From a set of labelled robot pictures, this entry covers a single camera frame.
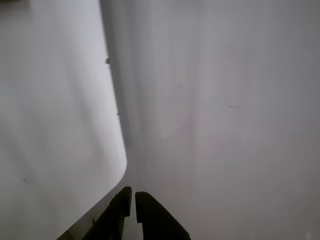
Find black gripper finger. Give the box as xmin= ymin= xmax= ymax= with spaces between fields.
xmin=56 ymin=186 xmax=133 ymax=240
xmin=134 ymin=191 xmax=191 ymax=240

